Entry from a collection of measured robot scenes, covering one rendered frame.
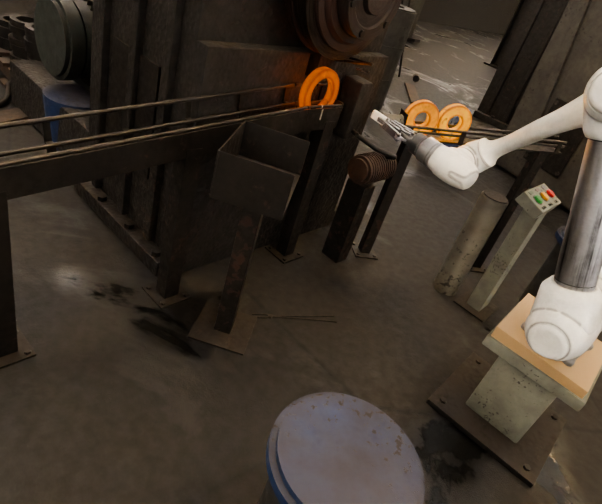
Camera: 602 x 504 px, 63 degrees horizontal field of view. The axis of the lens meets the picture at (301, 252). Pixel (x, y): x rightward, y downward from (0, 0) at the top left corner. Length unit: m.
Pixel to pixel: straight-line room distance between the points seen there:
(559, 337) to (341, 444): 0.65
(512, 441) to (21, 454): 1.48
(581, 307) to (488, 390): 0.54
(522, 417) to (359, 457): 0.90
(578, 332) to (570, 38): 3.15
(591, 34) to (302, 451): 3.76
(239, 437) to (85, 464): 0.41
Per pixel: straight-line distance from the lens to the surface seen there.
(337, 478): 0.99
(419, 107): 2.15
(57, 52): 2.68
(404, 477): 1.06
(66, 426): 1.51
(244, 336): 1.76
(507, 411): 1.85
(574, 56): 4.30
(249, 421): 1.55
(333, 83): 1.90
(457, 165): 1.67
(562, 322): 1.40
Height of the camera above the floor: 1.23
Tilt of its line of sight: 33 degrees down
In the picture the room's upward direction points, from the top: 18 degrees clockwise
